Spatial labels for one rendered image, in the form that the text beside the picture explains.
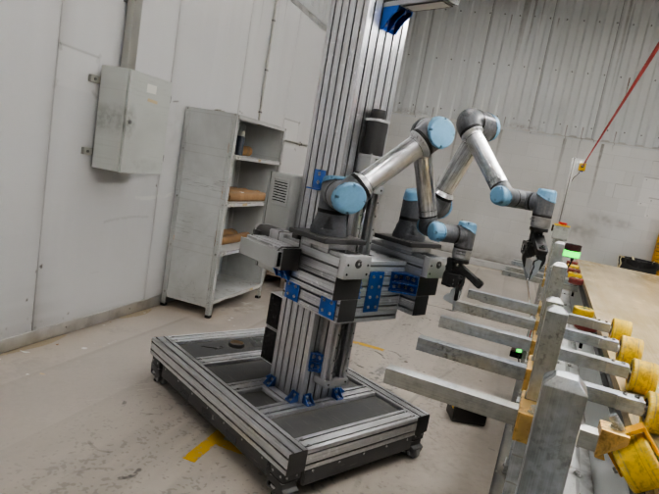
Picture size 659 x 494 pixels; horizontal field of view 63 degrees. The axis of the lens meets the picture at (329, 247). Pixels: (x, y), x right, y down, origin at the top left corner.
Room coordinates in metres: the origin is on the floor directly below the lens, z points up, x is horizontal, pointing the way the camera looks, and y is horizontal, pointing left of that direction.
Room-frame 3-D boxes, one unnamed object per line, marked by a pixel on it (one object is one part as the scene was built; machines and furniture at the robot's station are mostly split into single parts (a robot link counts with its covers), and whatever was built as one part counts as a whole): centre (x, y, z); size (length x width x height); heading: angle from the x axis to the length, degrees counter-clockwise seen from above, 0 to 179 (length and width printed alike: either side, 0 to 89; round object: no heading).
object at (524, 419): (0.89, -0.40, 0.95); 0.13 x 0.06 x 0.05; 158
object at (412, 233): (2.46, -0.35, 1.09); 0.15 x 0.15 x 0.10
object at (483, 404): (0.90, -0.32, 0.95); 0.36 x 0.03 x 0.03; 68
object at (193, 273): (4.46, 0.89, 0.78); 0.90 x 0.45 x 1.55; 163
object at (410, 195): (2.47, -0.36, 1.21); 0.13 x 0.12 x 0.14; 131
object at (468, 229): (2.16, -0.53, 1.13); 0.09 x 0.08 x 0.11; 108
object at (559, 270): (1.37, -0.59, 0.93); 0.03 x 0.03 x 0.48; 68
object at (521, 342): (1.34, -0.56, 0.95); 0.50 x 0.04 x 0.04; 68
